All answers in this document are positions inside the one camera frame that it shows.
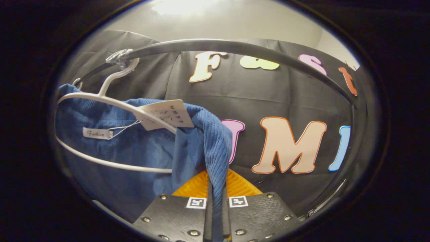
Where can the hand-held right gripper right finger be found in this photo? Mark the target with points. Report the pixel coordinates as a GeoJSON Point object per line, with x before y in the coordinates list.
{"type": "Point", "coordinates": [226, 222]}

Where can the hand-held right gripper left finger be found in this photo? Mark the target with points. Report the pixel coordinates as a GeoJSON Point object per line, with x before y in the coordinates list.
{"type": "Point", "coordinates": [208, 218]}

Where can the white hanger with taped hook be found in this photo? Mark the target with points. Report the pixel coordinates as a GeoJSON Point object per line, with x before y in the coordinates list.
{"type": "Point", "coordinates": [117, 103]}

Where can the white plastic hanger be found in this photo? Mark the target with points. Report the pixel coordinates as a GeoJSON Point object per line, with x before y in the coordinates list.
{"type": "Point", "coordinates": [78, 79]}

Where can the white paper hang tag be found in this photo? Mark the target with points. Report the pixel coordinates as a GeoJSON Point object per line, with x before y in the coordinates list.
{"type": "Point", "coordinates": [168, 114]}

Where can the black backdrop cloth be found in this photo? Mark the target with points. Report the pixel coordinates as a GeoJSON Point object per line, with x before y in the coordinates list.
{"type": "Point", "coordinates": [268, 94]}

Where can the black clothes rail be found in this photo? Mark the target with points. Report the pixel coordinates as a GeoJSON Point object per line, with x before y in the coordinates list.
{"type": "Point", "coordinates": [218, 43]}

